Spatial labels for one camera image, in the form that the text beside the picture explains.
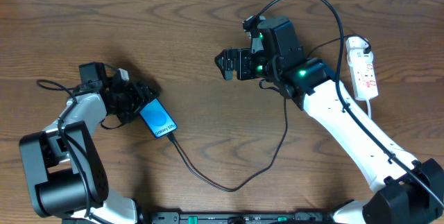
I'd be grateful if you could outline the blue Galaxy smartphone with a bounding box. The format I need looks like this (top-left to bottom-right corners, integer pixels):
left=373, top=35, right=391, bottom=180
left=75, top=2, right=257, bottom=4
left=139, top=99, right=178, bottom=138

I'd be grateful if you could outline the black charger cable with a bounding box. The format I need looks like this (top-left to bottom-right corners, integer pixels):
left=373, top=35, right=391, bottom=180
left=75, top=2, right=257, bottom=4
left=166, top=33, right=373, bottom=193

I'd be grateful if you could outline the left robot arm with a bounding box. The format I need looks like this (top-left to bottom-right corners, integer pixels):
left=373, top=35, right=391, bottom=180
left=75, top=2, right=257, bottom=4
left=19, top=62, right=159, bottom=223

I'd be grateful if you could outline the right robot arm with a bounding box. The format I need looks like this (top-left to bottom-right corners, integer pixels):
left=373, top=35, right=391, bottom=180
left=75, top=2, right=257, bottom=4
left=214, top=17, right=443, bottom=223

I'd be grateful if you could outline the white power strip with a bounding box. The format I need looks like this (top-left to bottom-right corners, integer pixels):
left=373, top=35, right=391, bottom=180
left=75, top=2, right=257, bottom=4
left=345, top=36, right=379, bottom=101

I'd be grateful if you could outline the black left camera cable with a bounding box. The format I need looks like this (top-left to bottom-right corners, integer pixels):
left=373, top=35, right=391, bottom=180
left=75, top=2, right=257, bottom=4
left=36, top=62, right=121, bottom=224

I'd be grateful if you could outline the black camera cable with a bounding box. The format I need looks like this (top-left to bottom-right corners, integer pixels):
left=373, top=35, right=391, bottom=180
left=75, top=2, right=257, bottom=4
left=36, top=62, right=121, bottom=224
left=244, top=0, right=444, bottom=207

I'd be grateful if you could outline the black right camera cable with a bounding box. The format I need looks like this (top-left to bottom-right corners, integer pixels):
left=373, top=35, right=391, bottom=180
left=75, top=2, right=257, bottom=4
left=244, top=0, right=444, bottom=207

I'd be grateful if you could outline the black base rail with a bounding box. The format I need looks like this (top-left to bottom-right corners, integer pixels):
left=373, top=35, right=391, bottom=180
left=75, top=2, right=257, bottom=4
left=137, top=206, right=340, bottom=224

